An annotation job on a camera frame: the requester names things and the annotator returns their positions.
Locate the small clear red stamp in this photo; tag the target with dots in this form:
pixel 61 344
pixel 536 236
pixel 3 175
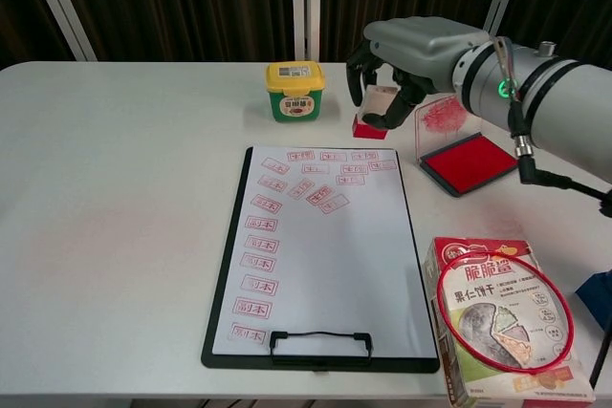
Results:
pixel 375 102

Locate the blue pack of bottles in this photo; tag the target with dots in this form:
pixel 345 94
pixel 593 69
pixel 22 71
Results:
pixel 597 295

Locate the white paper with red stamps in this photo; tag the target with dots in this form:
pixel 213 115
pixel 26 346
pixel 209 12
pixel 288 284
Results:
pixel 344 274

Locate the black grey right robot hand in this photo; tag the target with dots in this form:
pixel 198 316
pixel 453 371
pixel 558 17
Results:
pixel 421 49

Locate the red ink pad clear lid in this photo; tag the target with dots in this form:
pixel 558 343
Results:
pixel 466 169

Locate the black clipboard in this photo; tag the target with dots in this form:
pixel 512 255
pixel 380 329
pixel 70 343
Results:
pixel 217 293

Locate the dark curtain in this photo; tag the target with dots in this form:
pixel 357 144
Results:
pixel 191 2

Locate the green tub yellow lid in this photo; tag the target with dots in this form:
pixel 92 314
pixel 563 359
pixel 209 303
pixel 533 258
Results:
pixel 295 92

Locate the cracker box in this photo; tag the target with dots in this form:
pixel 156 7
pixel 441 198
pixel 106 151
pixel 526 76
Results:
pixel 497 293

